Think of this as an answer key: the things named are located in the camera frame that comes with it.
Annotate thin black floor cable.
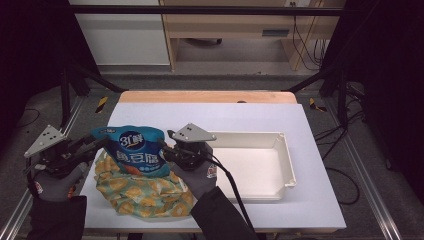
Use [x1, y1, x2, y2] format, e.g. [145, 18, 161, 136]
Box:
[19, 107, 42, 128]

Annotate dark curtain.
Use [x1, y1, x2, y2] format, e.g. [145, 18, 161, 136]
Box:
[321, 0, 424, 204]
[0, 0, 99, 158]

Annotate black desk cable bundle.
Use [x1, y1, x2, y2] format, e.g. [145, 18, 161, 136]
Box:
[290, 1, 330, 72]

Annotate yellow black tape strip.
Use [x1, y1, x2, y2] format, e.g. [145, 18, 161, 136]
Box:
[95, 96, 109, 114]
[308, 97, 328, 113]

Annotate black horizontal frame bar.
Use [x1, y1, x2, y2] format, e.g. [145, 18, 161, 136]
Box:
[68, 4, 346, 17]

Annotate black cable loop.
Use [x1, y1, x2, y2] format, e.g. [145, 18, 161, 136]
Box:
[324, 166, 362, 206]

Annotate teal orange-print fabric bag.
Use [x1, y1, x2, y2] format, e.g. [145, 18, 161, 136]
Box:
[94, 149, 196, 220]

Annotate black metal stand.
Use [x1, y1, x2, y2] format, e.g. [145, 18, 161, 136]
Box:
[59, 61, 128, 128]
[282, 61, 350, 130]

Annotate light wooden desk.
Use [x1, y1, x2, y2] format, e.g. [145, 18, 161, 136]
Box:
[159, 0, 348, 72]

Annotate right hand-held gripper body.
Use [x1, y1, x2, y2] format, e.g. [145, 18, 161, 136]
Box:
[164, 123, 218, 172]

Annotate person's right hand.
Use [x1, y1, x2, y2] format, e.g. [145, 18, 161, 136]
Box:
[169, 156, 218, 201]

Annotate blue snack packet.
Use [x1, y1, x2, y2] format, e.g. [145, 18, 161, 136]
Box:
[90, 124, 172, 178]

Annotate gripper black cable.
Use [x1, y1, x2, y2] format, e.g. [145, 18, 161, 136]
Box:
[198, 151, 257, 236]
[23, 159, 38, 198]

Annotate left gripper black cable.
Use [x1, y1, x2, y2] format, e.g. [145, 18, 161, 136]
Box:
[23, 159, 38, 198]

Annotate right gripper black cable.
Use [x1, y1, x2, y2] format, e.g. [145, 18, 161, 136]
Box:
[198, 151, 257, 236]

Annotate white cabinet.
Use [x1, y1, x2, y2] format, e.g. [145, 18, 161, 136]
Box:
[67, 0, 171, 66]

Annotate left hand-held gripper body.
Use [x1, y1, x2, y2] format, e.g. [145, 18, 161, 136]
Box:
[23, 124, 91, 178]

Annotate white plastic bin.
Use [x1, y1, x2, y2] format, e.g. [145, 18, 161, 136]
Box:
[199, 130, 298, 202]

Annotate aluminium rail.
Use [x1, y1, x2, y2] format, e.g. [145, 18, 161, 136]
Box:
[0, 95, 85, 240]
[323, 98, 404, 240]

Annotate white table mat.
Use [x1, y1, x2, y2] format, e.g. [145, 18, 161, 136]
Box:
[79, 101, 347, 231]

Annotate black floor cable bundle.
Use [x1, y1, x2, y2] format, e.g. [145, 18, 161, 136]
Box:
[314, 81, 367, 161]

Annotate person's left hand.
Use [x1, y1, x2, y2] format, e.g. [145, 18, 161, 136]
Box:
[33, 164, 84, 202]

